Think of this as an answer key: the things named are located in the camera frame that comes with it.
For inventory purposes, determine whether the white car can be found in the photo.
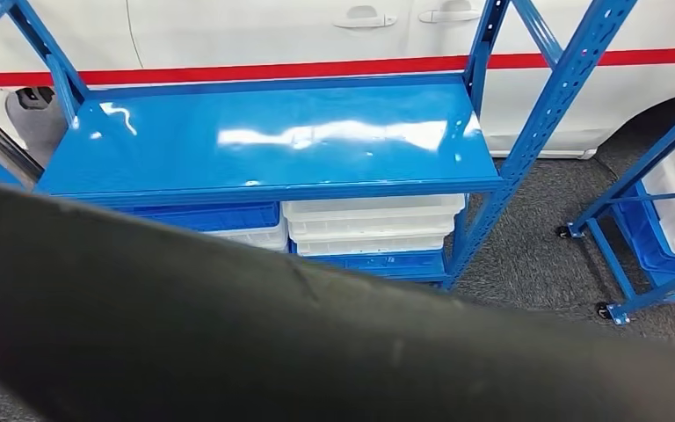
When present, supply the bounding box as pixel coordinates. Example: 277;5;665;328
0;0;675;161

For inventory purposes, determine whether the chrome stanchion post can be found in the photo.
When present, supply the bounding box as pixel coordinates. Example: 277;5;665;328
0;96;45;185

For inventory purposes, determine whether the white car door handle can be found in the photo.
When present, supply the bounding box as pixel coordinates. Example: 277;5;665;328
417;0;483;25
332;5;399;30

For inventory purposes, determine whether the blue plastic bin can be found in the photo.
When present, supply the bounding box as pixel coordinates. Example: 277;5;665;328
119;201;281;234
289;241;450;282
613;185;675;304

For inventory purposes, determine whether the black plastic plate frame part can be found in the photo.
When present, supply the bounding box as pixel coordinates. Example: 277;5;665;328
0;180;675;422

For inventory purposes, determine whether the blue metal shelf rack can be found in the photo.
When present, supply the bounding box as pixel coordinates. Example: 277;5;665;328
0;0;642;293

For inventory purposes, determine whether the blue wheeled metal rack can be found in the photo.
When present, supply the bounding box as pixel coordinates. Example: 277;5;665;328
555;92;675;326

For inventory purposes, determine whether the red barrier belt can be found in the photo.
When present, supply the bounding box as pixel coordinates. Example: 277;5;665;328
0;46;675;89

